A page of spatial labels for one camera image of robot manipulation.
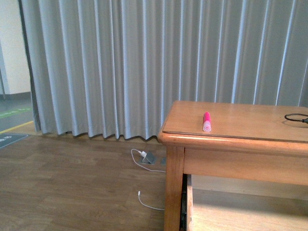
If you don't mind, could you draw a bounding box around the black cable on nightstand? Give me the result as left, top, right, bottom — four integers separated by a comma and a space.
284, 114, 308, 125

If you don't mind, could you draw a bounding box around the white charging cable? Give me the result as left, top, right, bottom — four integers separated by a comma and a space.
130, 148, 167, 211

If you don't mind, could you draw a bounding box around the pink marker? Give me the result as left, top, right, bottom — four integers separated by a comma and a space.
203, 112, 211, 132

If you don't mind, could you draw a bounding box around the wooden nightstand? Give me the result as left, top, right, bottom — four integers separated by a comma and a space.
158, 101, 308, 231

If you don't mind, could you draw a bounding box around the wooden top drawer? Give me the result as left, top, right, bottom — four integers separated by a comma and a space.
186, 175, 308, 231

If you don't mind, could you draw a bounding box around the white charger plug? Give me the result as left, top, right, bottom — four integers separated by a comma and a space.
139, 151, 147, 158

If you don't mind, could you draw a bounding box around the grey pleated curtain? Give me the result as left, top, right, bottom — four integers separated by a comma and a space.
19, 0, 308, 139

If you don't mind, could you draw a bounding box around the dark grey floor mat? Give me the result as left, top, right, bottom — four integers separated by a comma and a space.
0, 133, 28, 148

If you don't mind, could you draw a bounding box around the closed grey floor outlet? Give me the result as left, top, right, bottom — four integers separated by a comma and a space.
161, 157, 167, 166

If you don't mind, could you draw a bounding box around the open grey floor outlet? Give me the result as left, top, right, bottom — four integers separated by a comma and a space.
139, 152, 156, 165

